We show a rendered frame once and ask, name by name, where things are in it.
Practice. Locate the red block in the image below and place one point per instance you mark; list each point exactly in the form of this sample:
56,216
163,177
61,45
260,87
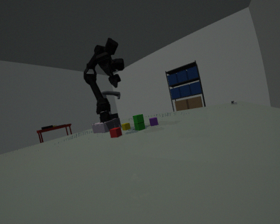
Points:
115,132

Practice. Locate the green block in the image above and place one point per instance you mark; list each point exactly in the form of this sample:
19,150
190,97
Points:
138,118
139,126

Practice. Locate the yellow block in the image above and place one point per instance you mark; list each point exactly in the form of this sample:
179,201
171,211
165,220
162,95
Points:
125,126

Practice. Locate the purple cube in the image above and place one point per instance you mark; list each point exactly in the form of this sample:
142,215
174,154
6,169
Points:
153,121

